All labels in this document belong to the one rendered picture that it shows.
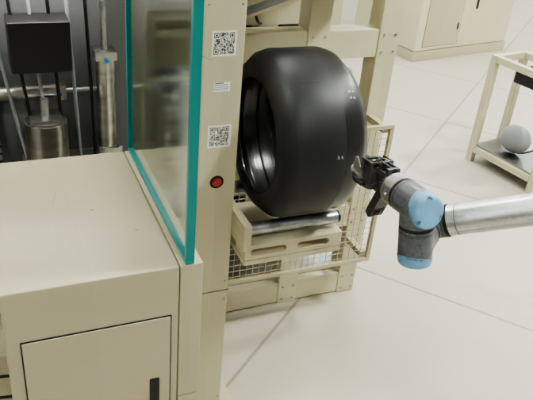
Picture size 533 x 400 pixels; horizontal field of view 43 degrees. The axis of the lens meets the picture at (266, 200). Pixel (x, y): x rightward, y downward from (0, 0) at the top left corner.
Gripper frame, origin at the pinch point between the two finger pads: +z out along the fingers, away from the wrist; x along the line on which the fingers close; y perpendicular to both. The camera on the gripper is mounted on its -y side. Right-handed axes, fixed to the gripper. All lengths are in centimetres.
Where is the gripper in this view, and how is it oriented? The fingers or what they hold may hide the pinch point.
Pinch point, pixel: (354, 168)
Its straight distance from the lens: 198.3
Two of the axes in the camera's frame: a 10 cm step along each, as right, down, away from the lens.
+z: -3.9, -3.8, 8.4
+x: -9.2, 1.2, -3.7
